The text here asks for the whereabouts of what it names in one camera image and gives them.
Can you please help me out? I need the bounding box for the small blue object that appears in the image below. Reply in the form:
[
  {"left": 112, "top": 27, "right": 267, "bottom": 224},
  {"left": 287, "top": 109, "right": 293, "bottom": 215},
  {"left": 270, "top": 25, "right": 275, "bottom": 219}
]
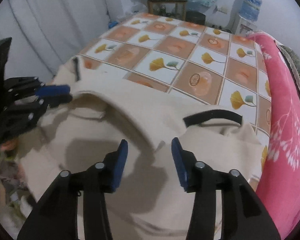
[{"left": 108, "top": 21, "right": 118, "bottom": 29}]

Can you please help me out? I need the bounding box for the white curtain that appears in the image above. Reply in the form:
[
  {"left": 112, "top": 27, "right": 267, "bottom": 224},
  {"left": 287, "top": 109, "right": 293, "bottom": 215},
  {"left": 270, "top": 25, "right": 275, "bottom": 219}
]
[{"left": 0, "top": 0, "right": 122, "bottom": 81}]

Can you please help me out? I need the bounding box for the wall power socket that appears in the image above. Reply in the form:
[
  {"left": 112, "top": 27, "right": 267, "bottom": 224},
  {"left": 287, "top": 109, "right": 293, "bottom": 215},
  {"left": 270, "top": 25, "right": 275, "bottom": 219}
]
[{"left": 216, "top": 5, "right": 228, "bottom": 14}]

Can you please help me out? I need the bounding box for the white water dispenser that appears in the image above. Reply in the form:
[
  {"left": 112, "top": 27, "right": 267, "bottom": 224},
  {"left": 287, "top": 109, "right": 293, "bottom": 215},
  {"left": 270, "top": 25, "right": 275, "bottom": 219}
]
[{"left": 232, "top": 14, "right": 257, "bottom": 36}]

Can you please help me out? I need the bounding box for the blue water bottle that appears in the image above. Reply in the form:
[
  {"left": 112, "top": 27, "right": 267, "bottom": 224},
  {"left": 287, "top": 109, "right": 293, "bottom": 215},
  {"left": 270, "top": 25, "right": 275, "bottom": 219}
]
[{"left": 239, "top": 0, "right": 262, "bottom": 22}]

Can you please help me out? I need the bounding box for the orange patterned bed sheet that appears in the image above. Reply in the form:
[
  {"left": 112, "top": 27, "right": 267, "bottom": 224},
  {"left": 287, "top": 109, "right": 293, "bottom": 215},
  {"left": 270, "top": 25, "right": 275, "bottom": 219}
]
[{"left": 78, "top": 12, "right": 272, "bottom": 176}]

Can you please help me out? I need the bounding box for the pink floral blanket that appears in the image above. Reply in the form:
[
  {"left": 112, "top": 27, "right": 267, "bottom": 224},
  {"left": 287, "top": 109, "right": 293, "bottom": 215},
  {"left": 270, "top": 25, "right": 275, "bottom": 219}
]
[{"left": 248, "top": 31, "right": 300, "bottom": 239}]

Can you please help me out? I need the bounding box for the beige zip jacket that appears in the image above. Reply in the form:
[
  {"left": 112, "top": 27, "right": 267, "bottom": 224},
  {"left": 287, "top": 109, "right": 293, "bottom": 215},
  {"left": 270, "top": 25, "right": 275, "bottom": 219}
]
[{"left": 18, "top": 62, "right": 263, "bottom": 239}]

